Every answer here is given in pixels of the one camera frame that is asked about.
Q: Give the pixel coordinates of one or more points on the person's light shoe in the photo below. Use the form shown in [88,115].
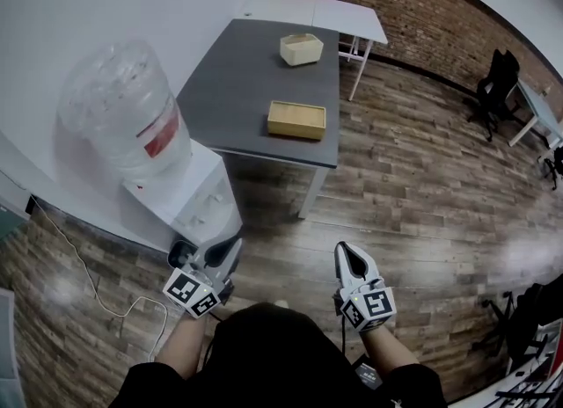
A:
[282,303]

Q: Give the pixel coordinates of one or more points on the black battery pack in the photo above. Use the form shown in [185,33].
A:
[368,373]

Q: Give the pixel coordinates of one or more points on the clear water bottle red label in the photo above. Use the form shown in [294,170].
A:
[119,107]

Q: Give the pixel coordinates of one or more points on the black office chair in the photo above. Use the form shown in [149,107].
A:
[554,166]
[499,85]

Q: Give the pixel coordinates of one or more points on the cream plastic caddy basket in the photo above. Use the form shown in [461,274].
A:
[301,50]

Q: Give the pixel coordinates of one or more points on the dark grey table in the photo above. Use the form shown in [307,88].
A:
[246,89]

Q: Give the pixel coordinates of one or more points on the frosted glass door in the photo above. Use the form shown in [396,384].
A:
[11,221]

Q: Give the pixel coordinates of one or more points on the person's right forearm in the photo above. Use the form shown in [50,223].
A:
[387,349]

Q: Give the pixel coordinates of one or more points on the white water dispenser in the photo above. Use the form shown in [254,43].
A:
[198,204]

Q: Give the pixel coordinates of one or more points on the white desk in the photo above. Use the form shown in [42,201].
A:
[538,109]

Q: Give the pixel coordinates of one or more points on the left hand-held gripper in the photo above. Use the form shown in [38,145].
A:
[187,289]

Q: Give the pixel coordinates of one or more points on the wooden box with sliding lid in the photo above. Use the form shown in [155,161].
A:
[297,119]

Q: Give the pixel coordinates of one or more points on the person's black shirt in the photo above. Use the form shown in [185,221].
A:
[272,358]

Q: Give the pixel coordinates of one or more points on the small grey trash bin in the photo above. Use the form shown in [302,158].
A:
[178,254]

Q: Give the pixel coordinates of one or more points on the black swivel chair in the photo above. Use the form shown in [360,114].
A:
[528,318]

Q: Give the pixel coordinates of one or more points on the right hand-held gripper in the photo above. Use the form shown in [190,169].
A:
[374,305]

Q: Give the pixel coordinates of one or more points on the person's left forearm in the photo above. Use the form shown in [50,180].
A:
[182,344]

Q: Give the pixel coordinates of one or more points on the white cluttered table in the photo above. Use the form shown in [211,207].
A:
[519,386]

